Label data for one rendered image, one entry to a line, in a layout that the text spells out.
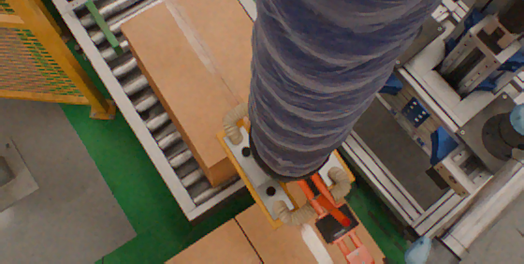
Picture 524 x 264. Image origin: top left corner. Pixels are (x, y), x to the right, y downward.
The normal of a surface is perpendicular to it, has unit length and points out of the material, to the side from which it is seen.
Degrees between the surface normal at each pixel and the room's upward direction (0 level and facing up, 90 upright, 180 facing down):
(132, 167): 0
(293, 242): 0
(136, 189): 0
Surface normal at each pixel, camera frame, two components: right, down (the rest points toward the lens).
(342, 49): -0.07, 0.85
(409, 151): 0.03, -0.28
